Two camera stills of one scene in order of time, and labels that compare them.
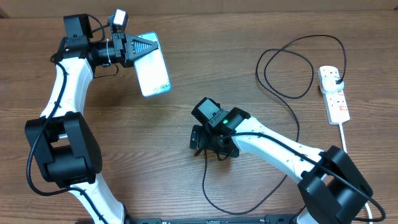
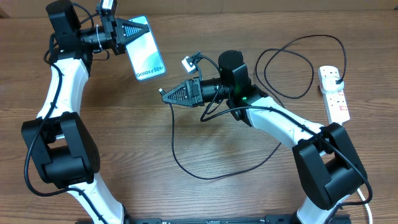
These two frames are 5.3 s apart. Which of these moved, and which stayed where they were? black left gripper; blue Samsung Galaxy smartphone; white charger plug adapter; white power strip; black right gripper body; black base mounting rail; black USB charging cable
Moved: blue Samsung Galaxy smartphone; black USB charging cable; black left gripper; black right gripper body
Stayed: white charger plug adapter; black base mounting rail; white power strip
